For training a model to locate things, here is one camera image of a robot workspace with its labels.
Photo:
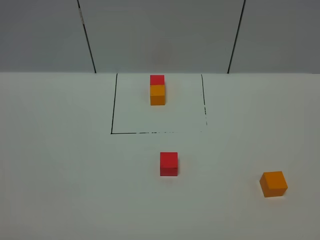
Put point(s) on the orange template block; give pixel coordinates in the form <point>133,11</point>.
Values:
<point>157,95</point>

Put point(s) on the red template block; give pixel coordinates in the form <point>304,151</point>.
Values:
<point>157,79</point>

